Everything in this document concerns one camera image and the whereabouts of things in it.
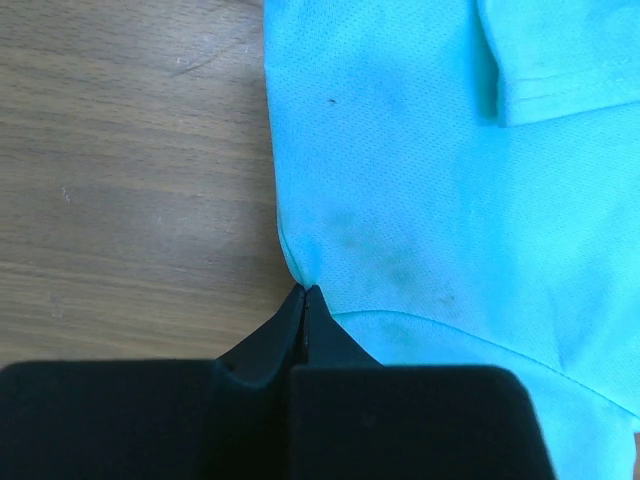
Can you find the teal t shirt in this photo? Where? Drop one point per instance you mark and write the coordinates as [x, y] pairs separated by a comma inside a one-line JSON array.
[[461, 180]]

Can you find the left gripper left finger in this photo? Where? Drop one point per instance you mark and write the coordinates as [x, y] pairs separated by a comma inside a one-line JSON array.
[[221, 418]]

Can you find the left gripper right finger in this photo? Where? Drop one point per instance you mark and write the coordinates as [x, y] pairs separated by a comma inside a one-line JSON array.
[[351, 417]]

